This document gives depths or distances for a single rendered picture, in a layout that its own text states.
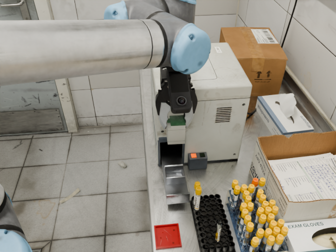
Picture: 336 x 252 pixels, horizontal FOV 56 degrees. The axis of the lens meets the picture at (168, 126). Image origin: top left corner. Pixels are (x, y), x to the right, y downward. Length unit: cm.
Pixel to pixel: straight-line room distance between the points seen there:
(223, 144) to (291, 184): 23
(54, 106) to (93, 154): 46
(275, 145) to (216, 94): 26
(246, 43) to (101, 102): 139
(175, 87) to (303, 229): 48
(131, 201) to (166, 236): 119
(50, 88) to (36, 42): 202
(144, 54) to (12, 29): 17
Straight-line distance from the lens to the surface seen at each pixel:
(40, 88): 243
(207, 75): 95
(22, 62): 40
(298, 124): 122
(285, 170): 103
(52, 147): 255
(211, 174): 105
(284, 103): 127
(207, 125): 97
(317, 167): 108
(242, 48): 139
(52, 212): 214
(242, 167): 109
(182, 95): 70
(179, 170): 99
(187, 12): 67
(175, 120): 82
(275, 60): 136
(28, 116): 260
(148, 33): 48
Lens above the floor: 165
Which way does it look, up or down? 40 degrees down
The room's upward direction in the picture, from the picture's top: straight up
